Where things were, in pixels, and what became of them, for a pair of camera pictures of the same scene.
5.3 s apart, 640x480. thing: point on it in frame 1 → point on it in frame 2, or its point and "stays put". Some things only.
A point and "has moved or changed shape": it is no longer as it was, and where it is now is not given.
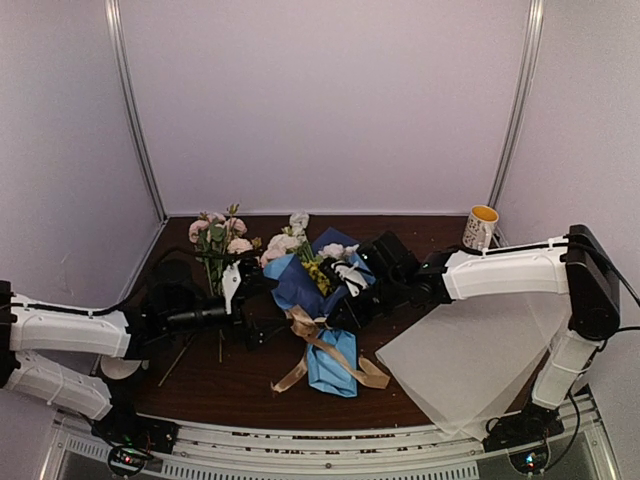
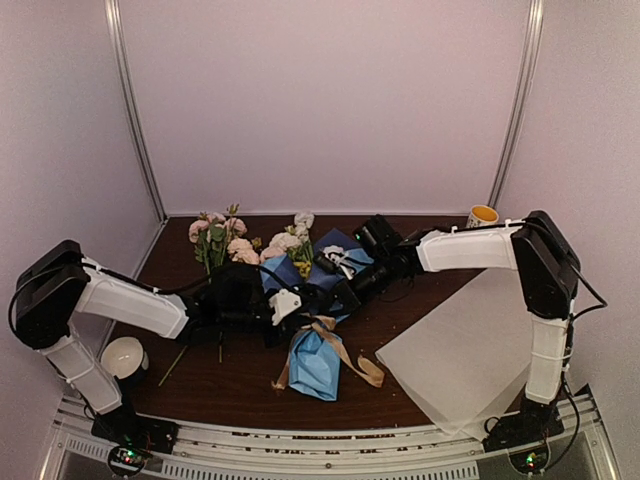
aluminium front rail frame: x=588 y=449 stays put
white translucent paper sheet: x=473 y=361 stays put
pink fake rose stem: x=278 y=246 stays put
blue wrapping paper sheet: x=306 y=289 has moved or changed shape
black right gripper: x=355 y=319 → x=347 y=294
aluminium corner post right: x=536 y=17 stays put
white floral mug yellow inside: x=478 y=228 stays put
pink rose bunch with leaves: x=219 y=241 stays put
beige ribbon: x=307 y=329 has moved or changed shape
